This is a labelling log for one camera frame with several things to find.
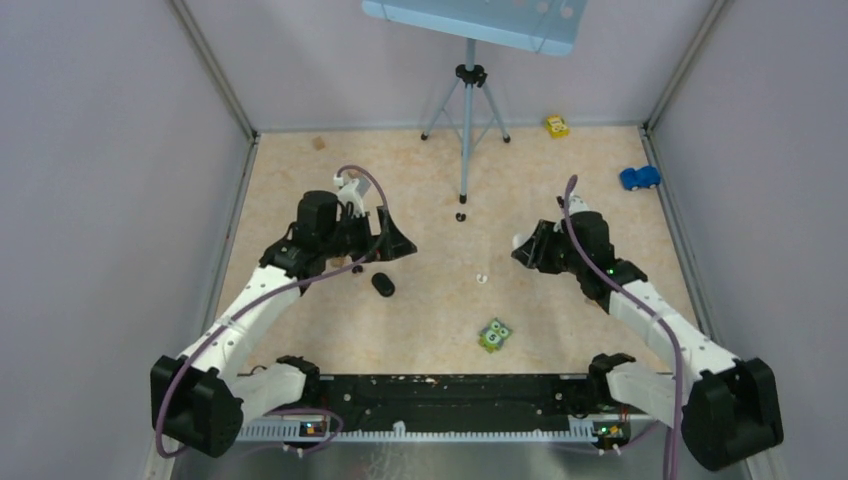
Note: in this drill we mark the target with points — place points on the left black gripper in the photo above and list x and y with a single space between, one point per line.
396 243

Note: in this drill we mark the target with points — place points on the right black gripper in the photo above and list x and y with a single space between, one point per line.
534 253

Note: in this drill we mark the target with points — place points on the white earbud charging case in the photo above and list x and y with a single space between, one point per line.
519 240

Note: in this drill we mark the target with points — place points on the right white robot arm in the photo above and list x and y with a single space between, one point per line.
725 409

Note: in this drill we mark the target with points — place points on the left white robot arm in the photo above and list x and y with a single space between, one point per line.
202 398

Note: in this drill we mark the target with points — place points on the black earbud charging case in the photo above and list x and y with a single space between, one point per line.
383 284

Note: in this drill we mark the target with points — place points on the green owl number block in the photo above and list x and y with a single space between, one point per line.
494 335

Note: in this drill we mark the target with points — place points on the small wooden cube far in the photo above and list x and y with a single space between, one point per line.
318 143

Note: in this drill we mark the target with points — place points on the blue toy car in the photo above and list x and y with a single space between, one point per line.
646 177

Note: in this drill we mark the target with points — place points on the light blue tripod stand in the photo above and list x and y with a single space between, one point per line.
471 77

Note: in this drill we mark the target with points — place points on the light blue perforated board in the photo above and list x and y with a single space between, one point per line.
541 27

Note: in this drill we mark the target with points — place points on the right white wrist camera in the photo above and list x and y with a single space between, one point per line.
572 205

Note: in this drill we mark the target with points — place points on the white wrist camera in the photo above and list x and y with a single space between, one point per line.
572 205
351 192

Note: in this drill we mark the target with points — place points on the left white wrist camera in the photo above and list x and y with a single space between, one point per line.
351 192

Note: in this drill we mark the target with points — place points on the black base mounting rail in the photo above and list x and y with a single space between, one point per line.
474 406

